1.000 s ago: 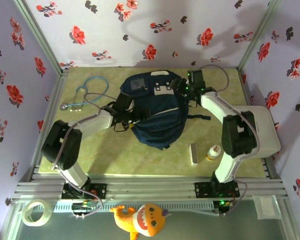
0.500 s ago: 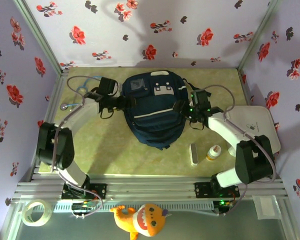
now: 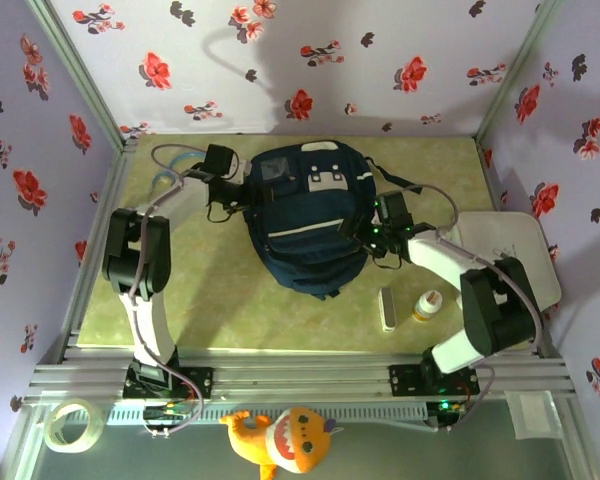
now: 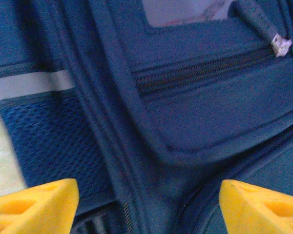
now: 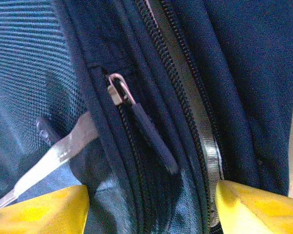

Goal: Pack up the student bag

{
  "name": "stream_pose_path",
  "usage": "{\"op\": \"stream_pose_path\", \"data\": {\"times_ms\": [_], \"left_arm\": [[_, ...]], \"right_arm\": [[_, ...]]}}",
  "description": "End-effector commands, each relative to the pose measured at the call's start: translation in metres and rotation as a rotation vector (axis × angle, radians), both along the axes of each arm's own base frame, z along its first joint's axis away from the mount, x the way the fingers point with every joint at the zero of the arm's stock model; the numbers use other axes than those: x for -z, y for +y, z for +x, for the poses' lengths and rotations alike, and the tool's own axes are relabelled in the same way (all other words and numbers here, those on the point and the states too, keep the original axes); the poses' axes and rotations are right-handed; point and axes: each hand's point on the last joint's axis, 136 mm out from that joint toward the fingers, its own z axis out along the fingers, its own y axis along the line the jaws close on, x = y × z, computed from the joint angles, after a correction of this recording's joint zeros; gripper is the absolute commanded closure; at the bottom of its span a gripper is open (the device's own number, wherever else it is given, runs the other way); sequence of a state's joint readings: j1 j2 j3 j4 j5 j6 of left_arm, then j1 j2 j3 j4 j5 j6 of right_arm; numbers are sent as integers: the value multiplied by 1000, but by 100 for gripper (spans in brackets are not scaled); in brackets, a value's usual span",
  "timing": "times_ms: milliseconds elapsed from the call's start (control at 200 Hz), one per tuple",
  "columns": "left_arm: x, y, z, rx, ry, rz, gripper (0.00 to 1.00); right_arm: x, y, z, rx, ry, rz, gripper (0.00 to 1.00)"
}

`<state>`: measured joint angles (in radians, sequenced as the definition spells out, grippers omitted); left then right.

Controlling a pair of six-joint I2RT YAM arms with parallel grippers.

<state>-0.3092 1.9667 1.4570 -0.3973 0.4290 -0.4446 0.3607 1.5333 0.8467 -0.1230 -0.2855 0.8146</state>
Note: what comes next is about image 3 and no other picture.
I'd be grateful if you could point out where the navy blue backpack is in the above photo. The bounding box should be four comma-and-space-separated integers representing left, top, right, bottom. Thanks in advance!
242, 139, 421, 301

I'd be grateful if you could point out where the blue stethoscope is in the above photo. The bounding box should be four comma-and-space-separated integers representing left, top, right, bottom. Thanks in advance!
152, 151, 204, 189

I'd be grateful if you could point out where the white oblong pencil case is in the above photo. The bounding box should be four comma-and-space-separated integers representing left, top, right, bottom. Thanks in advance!
377, 286, 397, 333

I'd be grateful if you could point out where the yellow pill bottle white cap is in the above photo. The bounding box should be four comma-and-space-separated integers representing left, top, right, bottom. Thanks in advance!
412, 290, 444, 323

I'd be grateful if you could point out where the white plastic case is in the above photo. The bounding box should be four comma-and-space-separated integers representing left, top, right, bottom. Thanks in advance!
452, 210, 563, 311

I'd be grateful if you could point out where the small green circuit board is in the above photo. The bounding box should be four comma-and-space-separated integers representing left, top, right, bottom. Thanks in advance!
143, 405, 194, 424
435, 398, 469, 416

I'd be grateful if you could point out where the orange shark plush toy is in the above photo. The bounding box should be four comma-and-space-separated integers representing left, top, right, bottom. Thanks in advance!
219, 406, 345, 480

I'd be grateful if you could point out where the white paper patch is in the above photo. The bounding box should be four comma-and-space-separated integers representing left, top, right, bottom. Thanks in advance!
504, 390, 564, 441

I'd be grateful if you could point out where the clear adhesive tape roll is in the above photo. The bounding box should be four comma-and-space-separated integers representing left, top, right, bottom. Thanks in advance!
43, 398, 106, 455

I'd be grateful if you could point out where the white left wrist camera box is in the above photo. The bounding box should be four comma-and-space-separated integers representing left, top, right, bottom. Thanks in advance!
228, 157, 254, 185

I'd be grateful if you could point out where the grey right arm cable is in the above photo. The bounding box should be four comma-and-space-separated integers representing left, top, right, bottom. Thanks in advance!
404, 183, 544, 434

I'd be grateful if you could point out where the aluminium frame rail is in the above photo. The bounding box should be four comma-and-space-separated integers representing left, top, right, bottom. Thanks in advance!
22, 349, 579, 409

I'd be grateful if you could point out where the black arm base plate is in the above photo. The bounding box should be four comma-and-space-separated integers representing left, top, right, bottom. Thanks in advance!
123, 366, 215, 400
388, 363, 480, 397

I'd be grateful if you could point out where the aluminium frame post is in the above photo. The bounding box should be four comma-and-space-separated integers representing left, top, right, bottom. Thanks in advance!
27, 0, 137, 154
474, 0, 564, 146

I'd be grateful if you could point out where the white slotted cable duct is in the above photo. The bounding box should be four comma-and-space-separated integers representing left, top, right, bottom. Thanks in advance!
102, 402, 429, 426

